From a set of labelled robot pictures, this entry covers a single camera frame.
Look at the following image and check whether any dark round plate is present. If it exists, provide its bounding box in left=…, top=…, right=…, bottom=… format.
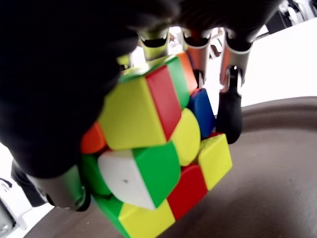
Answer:
left=23, top=96, right=317, bottom=238

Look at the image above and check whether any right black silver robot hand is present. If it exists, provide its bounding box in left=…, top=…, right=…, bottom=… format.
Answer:
left=0, top=0, right=283, bottom=212

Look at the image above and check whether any multicoloured Rubik's cube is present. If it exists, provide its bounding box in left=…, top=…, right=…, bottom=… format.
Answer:
left=80, top=51, right=233, bottom=238

